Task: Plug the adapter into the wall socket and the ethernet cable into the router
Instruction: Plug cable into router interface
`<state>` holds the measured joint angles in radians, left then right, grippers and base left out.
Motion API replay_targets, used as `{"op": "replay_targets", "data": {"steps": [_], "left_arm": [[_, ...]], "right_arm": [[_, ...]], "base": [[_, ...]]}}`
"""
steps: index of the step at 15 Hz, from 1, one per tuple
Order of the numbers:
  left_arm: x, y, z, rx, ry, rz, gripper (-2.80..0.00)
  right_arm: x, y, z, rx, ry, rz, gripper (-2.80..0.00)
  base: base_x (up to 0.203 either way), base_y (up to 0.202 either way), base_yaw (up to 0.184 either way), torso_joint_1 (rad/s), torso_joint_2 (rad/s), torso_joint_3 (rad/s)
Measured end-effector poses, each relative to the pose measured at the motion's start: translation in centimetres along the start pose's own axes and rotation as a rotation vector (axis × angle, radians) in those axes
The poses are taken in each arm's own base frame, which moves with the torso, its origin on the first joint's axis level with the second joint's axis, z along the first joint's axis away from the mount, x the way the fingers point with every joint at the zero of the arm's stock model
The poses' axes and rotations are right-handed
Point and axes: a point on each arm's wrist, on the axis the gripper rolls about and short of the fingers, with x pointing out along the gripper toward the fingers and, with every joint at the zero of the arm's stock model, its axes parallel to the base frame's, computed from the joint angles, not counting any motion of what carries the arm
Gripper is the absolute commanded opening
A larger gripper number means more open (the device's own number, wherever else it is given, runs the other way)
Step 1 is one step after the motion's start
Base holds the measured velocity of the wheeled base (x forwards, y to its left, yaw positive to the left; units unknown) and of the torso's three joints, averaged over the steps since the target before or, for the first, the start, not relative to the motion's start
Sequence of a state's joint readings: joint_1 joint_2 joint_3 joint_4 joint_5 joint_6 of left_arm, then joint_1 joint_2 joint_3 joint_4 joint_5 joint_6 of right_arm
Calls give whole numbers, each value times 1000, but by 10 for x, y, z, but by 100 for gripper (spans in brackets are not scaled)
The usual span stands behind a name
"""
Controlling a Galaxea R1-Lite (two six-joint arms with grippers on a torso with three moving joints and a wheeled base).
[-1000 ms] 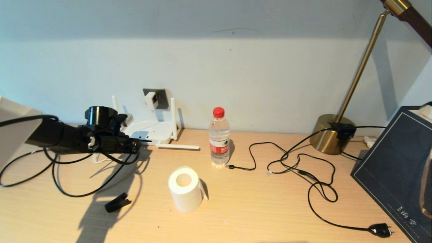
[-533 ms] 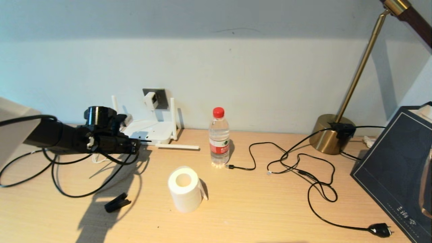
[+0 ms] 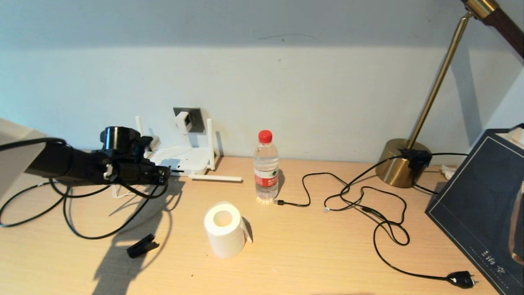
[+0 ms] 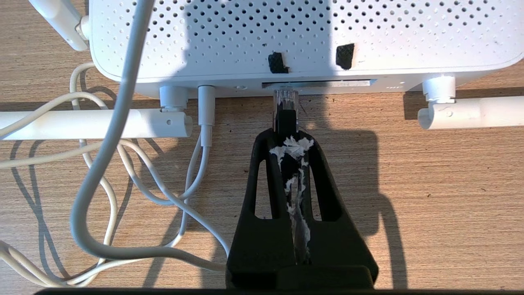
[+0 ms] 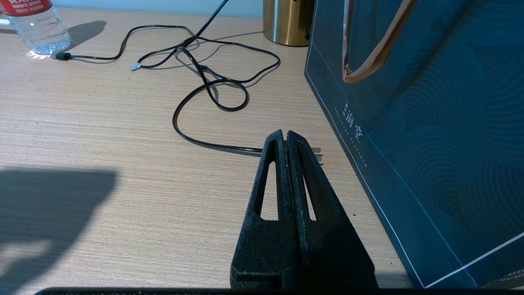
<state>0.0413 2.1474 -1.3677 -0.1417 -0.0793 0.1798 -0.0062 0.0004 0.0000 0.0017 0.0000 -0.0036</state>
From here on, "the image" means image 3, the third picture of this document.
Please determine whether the white power adapter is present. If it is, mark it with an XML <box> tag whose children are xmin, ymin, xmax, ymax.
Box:
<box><xmin>175</xmin><ymin>111</ymin><xmax>193</xmax><ymax>135</ymax></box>

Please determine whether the white router with antennas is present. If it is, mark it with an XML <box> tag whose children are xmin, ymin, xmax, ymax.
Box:
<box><xmin>135</xmin><ymin>116</ymin><xmax>243</xmax><ymax>183</ymax></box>

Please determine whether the black plastic clip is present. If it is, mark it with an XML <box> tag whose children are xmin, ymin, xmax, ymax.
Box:
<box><xmin>127</xmin><ymin>234</ymin><xmax>160</xmax><ymax>259</ymax></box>

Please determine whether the white toilet paper roll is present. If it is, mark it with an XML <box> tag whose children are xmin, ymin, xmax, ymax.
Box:
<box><xmin>203</xmin><ymin>201</ymin><xmax>253</xmax><ymax>259</ymax></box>

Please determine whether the water bottle red cap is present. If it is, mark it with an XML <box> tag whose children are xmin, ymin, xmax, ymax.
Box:
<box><xmin>253</xmin><ymin>130</ymin><xmax>280</xmax><ymax>204</ymax></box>

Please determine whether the brass desk lamp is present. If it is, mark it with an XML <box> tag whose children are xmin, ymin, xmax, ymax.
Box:
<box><xmin>375</xmin><ymin>0</ymin><xmax>524</xmax><ymax>189</ymax></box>

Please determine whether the black adapter on lamp base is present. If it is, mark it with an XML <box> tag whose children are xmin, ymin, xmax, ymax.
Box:
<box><xmin>397</xmin><ymin>148</ymin><xmax>433</xmax><ymax>172</ymax></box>

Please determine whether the dark blue gift bag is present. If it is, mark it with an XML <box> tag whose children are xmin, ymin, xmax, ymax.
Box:
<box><xmin>425</xmin><ymin>124</ymin><xmax>524</xmax><ymax>295</ymax></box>

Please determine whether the grey wall socket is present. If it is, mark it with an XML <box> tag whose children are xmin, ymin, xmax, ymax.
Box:
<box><xmin>173</xmin><ymin>107</ymin><xmax>206</xmax><ymax>134</ymax></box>

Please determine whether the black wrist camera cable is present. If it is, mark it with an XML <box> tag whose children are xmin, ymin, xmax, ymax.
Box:
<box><xmin>0</xmin><ymin>137</ymin><xmax>169</xmax><ymax>200</ymax></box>

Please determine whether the black lamp power cable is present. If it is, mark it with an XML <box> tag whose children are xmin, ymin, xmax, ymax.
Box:
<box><xmin>323</xmin><ymin>174</ymin><xmax>479</xmax><ymax>289</ymax></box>

